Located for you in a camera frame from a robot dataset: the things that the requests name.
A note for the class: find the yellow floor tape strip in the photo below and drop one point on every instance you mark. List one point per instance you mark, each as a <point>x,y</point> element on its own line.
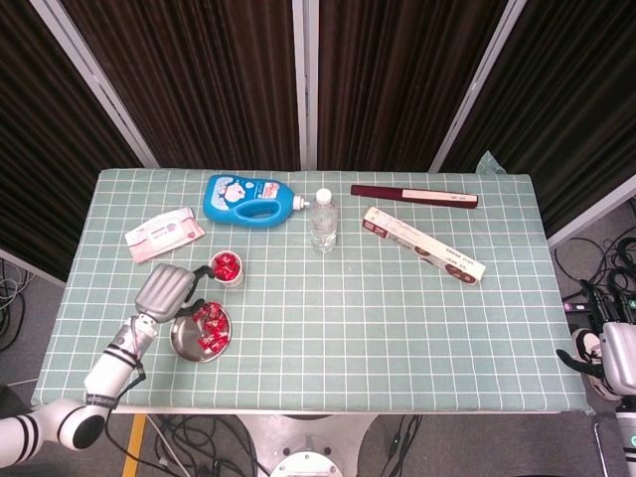
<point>133,447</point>

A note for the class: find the white partition frame rail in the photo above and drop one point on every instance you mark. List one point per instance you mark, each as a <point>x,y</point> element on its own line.
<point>32,267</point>
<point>591,213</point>

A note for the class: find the metal bowl of red candies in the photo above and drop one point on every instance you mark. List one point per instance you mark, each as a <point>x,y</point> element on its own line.
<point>186,338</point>

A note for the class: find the baking paper box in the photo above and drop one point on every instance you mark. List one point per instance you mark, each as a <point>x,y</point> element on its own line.
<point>422,243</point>

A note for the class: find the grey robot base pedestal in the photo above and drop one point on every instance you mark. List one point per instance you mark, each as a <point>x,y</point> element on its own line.
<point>308,447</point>

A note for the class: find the green checked tablecloth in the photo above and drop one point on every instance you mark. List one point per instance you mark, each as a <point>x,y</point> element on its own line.
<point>348,323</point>

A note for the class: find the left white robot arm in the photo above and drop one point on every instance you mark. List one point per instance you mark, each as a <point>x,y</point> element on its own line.
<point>107,372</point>

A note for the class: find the white partition frame post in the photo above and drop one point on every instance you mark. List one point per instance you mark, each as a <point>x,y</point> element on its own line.
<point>92,74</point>
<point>472,89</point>
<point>300,49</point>

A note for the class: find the dark red long case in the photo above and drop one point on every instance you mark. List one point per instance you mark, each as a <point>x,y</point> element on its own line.
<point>377,191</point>

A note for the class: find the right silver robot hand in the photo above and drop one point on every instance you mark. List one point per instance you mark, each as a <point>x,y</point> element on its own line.
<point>618,355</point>

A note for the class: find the black power strip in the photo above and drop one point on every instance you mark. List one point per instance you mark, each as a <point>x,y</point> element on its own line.
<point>574,305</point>

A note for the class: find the blue detergent bottle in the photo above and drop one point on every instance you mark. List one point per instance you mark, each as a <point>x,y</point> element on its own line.
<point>218,208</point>

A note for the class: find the white metal table frame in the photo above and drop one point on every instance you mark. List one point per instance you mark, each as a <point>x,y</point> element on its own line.
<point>348,411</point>

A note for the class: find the pink wet wipes pack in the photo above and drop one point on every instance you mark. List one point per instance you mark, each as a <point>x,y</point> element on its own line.
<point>159,236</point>

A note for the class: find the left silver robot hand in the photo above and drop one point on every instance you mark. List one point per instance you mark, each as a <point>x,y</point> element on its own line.
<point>164,293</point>

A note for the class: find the dark brown curtain panel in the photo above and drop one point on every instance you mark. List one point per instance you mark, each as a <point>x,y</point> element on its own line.
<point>571,99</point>
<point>397,74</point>
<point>199,74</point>
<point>40,149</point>

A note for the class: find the white black sneaker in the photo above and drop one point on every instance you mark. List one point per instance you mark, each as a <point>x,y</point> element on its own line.
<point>585,343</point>

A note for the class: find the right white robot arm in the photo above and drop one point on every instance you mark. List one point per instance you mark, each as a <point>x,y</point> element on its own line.
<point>626,425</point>

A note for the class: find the white paper cup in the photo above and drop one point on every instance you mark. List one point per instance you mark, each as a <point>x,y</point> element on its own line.
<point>237,283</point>

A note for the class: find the clear water bottle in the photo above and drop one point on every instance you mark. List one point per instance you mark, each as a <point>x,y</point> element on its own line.
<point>324,228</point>

